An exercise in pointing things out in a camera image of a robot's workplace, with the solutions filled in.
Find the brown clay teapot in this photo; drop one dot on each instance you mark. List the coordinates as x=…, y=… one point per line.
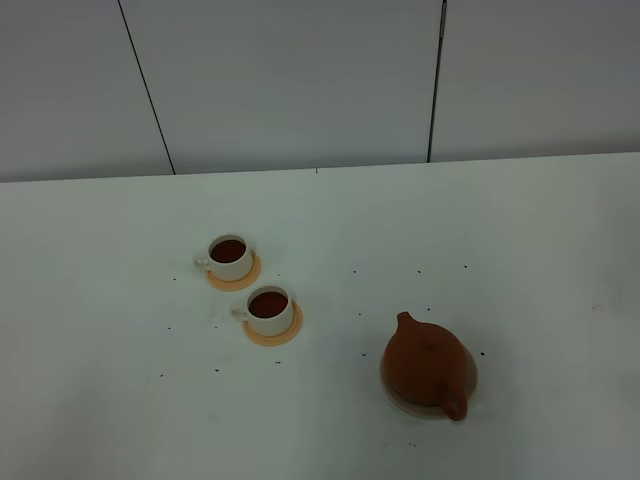
x=425, y=365

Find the beige round teapot tray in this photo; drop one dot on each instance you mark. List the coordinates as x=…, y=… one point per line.
x=430, y=413

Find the near white teacup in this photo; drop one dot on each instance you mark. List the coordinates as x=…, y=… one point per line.
x=267, y=311

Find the white teacup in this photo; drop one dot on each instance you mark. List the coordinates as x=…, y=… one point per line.
x=228, y=257
x=267, y=311

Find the far white teacup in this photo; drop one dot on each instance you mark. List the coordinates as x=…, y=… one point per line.
x=228, y=257

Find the near orange coaster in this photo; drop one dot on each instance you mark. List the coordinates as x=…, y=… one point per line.
x=282, y=338

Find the orange coaster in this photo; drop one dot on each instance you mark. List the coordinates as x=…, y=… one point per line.
x=237, y=285
x=282, y=338

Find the far orange coaster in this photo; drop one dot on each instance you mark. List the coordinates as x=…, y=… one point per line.
x=237, y=285

